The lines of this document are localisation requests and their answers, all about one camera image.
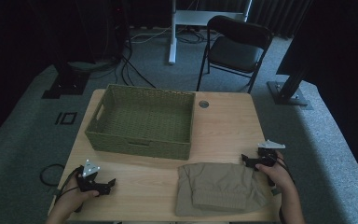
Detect khaki pants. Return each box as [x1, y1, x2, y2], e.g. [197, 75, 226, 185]
[175, 161, 269, 217]

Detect person's right hand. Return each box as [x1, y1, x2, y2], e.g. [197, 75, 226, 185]
[255, 150, 296, 196]

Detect dark curtain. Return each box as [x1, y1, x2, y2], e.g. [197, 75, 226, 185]
[195, 0, 313, 39]

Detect black folding chair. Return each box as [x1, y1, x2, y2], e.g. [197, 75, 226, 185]
[196, 15, 274, 94]

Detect person's left hand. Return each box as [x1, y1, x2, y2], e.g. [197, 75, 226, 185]
[55, 181, 101, 217]

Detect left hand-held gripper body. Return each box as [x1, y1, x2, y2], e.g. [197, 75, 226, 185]
[75, 159, 103, 192]

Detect green woven basket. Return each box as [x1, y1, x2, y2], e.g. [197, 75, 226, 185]
[84, 83, 197, 161]

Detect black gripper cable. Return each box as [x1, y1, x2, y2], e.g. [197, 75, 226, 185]
[54, 166, 85, 214]
[273, 155, 296, 224]

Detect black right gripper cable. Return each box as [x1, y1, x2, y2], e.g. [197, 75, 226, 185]
[273, 155, 296, 224]

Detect black floor cables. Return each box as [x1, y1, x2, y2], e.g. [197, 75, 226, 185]
[113, 29, 158, 90]

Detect white floor cable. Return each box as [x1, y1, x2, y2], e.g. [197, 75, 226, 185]
[130, 26, 172, 45]

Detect white desk frame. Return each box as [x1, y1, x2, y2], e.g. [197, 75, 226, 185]
[167, 0, 254, 65]

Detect black stand with square base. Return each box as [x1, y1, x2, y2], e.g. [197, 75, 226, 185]
[41, 60, 91, 100]

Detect black stand with bolted base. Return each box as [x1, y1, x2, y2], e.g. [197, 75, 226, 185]
[267, 62, 313, 110]

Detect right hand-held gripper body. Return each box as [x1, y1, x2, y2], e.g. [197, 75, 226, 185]
[255, 139, 286, 166]

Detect dark equipment cabinet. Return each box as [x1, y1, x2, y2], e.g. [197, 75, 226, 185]
[74, 0, 130, 64]

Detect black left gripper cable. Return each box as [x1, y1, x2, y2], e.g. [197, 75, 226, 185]
[54, 166, 85, 214]

